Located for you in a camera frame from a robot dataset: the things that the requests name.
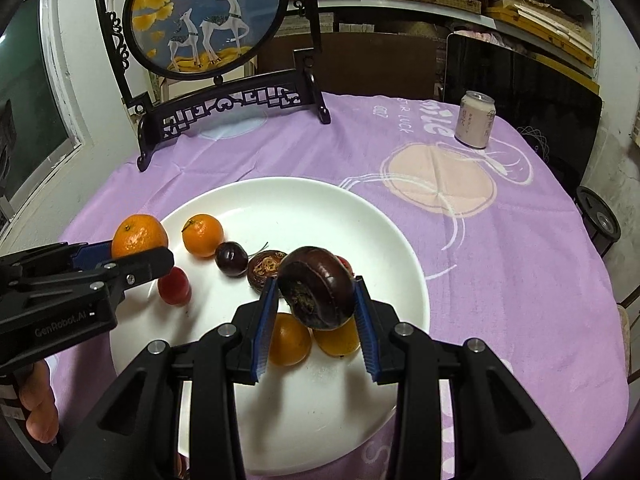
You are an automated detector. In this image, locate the pale beverage can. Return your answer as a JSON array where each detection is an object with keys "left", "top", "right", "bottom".
[{"left": 454, "top": 90, "right": 497, "bottom": 149}]

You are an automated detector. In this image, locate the dark purple water chestnut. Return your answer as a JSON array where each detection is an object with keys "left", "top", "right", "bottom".
[
  {"left": 277, "top": 246, "right": 355, "bottom": 331},
  {"left": 246, "top": 250, "right": 286, "bottom": 292}
]

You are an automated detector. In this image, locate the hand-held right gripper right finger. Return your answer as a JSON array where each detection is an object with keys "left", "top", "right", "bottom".
[{"left": 352, "top": 275, "right": 583, "bottom": 480}]

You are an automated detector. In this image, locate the black glossy panel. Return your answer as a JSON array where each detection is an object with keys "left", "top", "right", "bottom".
[{"left": 442, "top": 31, "right": 603, "bottom": 201}]

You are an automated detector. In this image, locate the mandarin orange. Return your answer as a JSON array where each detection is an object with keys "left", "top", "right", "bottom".
[
  {"left": 181, "top": 213, "right": 224, "bottom": 259},
  {"left": 111, "top": 214, "right": 169, "bottom": 260}
]

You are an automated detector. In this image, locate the dark red cherry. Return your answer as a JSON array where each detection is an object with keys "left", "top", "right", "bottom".
[{"left": 215, "top": 241, "right": 271, "bottom": 278}]

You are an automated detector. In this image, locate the round deer picture screen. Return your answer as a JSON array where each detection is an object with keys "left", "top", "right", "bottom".
[{"left": 94, "top": 0, "right": 332, "bottom": 172}]

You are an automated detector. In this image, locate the black round stool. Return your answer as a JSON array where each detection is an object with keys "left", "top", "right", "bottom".
[{"left": 574, "top": 186, "right": 622, "bottom": 256}]

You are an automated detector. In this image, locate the white round plate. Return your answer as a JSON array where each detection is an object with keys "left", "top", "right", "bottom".
[{"left": 109, "top": 176, "right": 431, "bottom": 477}]

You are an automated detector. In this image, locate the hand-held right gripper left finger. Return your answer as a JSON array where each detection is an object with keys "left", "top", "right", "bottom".
[{"left": 51, "top": 277, "right": 279, "bottom": 480}]

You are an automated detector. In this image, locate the white framed window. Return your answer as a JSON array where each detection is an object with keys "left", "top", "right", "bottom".
[{"left": 0, "top": 0, "right": 84, "bottom": 221}]

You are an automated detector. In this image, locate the smooth yellow-orange citrus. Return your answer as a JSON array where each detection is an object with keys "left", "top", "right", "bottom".
[
  {"left": 269, "top": 312, "right": 313, "bottom": 367},
  {"left": 312, "top": 317, "right": 362, "bottom": 358}
]

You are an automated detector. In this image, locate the purple printed blanket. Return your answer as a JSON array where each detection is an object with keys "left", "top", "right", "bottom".
[{"left": 50, "top": 91, "right": 631, "bottom": 480}]

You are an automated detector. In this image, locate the person's left hand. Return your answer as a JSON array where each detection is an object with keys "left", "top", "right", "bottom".
[{"left": 19, "top": 360, "right": 59, "bottom": 444}]

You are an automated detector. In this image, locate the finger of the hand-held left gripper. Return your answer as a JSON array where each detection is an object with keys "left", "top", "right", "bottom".
[
  {"left": 60, "top": 246, "right": 175, "bottom": 317},
  {"left": 0, "top": 241, "right": 116, "bottom": 286}
]

